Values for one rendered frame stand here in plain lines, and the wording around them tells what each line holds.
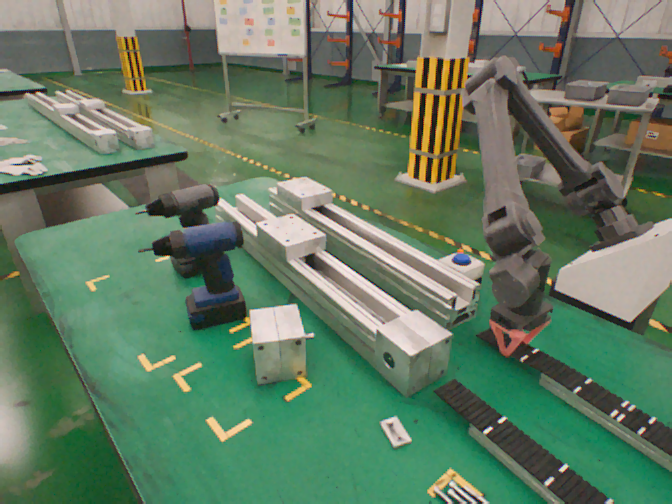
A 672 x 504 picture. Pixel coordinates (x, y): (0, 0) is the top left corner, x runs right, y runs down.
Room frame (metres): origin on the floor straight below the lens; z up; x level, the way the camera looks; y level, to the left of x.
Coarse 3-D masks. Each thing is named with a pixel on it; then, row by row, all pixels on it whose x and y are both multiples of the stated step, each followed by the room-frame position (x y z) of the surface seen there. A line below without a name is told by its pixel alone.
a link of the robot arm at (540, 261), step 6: (528, 252) 0.67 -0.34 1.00; (534, 252) 0.66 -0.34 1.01; (540, 252) 0.67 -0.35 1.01; (522, 258) 0.65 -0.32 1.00; (528, 258) 0.64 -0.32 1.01; (534, 258) 0.65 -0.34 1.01; (540, 258) 0.65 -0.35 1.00; (546, 258) 0.65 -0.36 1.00; (534, 264) 0.63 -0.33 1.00; (540, 264) 0.63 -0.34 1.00; (546, 264) 0.63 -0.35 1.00; (540, 270) 0.63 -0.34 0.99; (546, 270) 0.64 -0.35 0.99; (540, 276) 0.63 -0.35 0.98; (546, 276) 0.64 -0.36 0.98; (540, 282) 0.63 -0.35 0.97; (546, 282) 0.64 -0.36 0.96; (540, 288) 0.63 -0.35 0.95
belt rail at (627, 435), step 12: (540, 384) 0.58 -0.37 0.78; (552, 384) 0.57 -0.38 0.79; (564, 396) 0.55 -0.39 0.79; (576, 396) 0.53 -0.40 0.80; (576, 408) 0.53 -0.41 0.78; (588, 408) 0.52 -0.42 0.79; (600, 420) 0.50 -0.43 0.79; (612, 420) 0.49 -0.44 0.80; (612, 432) 0.48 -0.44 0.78; (624, 432) 0.47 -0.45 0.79; (636, 444) 0.45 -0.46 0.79; (648, 444) 0.44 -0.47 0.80; (648, 456) 0.44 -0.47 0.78; (660, 456) 0.43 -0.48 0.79
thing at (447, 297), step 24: (312, 216) 1.16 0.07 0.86; (336, 216) 1.19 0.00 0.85; (336, 240) 1.06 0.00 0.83; (360, 240) 1.00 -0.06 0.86; (384, 240) 1.01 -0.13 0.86; (360, 264) 0.97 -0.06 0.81; (384, 264) 0.90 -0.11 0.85; (408, 264) 0.93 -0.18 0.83; (432, 264) 0.88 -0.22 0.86; (384, 288) 0.89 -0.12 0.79; (408, 288) 0.83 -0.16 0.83; (432, 288) 0.77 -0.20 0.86; (456, 288) 0.81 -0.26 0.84; (432, 312) 0.77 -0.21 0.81; (456, 312) 0.75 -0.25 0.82
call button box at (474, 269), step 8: (448, 256) 0.96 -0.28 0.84; (448, 264) 0.92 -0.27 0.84; (456, 264) 0.92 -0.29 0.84; (464, 264) 0.91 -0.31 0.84; (472, 264) 0.92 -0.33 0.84; (480, 264) 0.92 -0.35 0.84; (464, 272) 0.88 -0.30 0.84; (472, 272) 0.90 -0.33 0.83; (480, 272) 0.92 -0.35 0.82; (480, 280) 0.92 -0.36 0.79
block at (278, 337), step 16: (256, 320) 0.65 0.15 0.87; (272, 320) 0.65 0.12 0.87; (288, 320) 0.65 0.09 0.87; (256, 336) 0.60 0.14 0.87; (272, 336) 0.60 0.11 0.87; (288, 336) 0.60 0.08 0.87; (304, 336) 0.60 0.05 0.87; (256, 352) 0.58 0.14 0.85; (272, 352) 0.59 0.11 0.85; (288, 352) 0.60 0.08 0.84; (304, 352) 0.60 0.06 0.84; (256, 368) 0.58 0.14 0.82; (272, 368) 0.59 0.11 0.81; (288, 368) 0.60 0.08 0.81; (304, 368) 0.60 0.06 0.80
